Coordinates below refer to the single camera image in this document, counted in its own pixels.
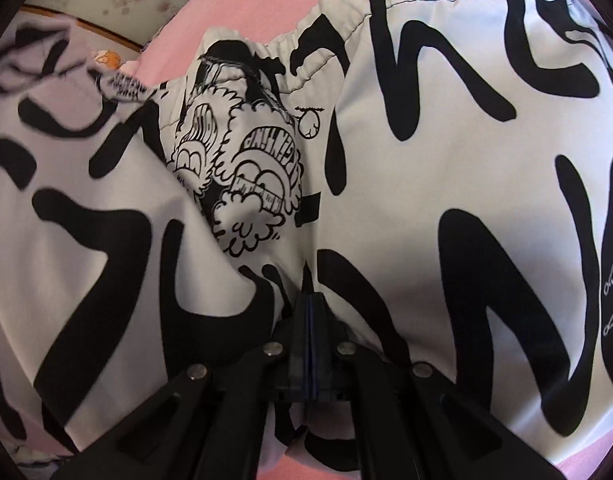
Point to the black and white printed garment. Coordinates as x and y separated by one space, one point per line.
436 135

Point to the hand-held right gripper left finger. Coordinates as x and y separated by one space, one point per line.
304 340

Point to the pink bed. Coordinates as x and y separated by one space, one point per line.
246 5

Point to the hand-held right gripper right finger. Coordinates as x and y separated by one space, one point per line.
317 340

